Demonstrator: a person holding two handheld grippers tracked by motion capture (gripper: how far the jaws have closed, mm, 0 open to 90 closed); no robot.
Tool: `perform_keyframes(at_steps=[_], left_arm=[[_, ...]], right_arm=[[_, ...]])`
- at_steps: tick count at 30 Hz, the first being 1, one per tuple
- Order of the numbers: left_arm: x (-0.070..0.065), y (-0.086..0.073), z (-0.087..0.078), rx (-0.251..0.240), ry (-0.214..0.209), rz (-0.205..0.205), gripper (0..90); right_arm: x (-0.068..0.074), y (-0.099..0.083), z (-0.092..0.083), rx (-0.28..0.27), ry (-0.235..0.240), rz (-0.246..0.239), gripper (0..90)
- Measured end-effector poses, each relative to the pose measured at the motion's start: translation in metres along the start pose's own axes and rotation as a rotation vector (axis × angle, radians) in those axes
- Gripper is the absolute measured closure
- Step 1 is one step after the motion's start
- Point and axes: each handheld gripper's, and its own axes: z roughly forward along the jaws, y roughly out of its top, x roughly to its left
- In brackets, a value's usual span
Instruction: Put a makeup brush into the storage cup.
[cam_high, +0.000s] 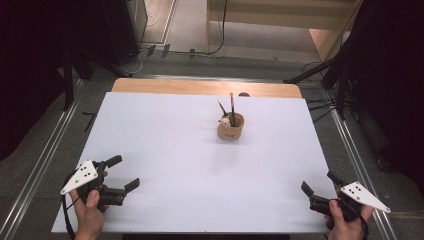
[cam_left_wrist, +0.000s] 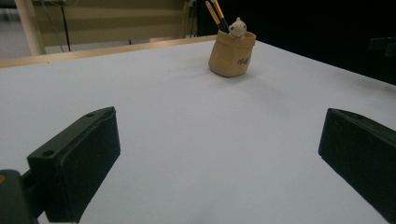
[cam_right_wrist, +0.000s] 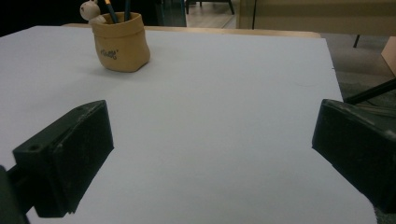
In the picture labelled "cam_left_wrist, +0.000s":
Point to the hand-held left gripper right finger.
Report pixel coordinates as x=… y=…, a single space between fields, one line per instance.
x=364 y=155

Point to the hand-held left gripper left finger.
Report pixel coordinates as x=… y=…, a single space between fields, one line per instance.
x=77 y=161

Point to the tan pen holder with bear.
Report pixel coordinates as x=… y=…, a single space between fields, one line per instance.
x=229 y=59

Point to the dark blue gold makeup brush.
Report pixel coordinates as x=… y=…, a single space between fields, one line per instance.
x=218 y=9
x=212 y=13

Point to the black curtain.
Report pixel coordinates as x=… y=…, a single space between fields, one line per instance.
x=327 y=31

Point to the white table sheet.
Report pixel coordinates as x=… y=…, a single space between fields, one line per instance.
x=155 y=93

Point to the light wooden furniture frame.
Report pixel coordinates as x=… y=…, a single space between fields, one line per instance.
x=109 y=18

